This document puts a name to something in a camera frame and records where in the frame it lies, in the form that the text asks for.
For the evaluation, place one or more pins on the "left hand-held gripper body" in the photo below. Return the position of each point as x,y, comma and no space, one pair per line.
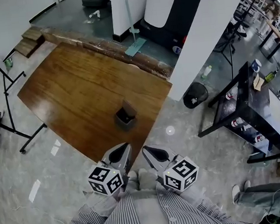
105,181

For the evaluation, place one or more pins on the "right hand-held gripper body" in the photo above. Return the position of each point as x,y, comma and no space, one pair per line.
181,173

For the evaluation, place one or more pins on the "grey square pen holder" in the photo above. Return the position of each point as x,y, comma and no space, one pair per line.
126,125

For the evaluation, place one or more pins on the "person's right forearm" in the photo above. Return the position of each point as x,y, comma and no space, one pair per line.
193,197

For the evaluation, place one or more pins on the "person's left forearm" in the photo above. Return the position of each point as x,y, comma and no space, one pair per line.
100,206

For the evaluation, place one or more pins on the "person's striped shirt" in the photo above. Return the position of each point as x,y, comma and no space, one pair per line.
131,216

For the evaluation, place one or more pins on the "white paper strip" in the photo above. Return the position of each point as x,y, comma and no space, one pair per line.
57,143
55,150
34,191

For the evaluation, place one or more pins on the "red and white can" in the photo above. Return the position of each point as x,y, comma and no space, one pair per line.
231,94
258,138
238,122

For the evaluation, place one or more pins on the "black mesh waste bin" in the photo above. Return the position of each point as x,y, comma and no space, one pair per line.
195,95

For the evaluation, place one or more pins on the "black wheeled whiteboard stand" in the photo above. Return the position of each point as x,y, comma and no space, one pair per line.
34,136

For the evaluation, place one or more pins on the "black shelf table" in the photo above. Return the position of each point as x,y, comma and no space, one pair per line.
251,107

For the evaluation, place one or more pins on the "clear plastic bottle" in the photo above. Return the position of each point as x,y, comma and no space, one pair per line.
206,71

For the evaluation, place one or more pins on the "folded cardboard piece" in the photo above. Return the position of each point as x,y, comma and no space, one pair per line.
258,83

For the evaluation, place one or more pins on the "white and blue mug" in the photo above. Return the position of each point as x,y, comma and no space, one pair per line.
256,65

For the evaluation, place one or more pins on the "dark green glass bottle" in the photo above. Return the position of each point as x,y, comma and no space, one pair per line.
270,76

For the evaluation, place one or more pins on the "teal flat mop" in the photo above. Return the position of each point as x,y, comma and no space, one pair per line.
135,47

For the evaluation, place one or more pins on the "black tripod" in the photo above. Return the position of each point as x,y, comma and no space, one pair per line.
233,38

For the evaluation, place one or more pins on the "green plastic bottle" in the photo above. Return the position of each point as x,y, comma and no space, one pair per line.
8,64

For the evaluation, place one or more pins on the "wooden steps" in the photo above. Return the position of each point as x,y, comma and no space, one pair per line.
29,42

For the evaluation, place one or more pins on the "white and black robot machine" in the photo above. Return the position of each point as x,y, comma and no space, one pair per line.
161,7

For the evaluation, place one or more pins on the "light wooden table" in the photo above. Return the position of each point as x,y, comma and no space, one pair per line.
279,34

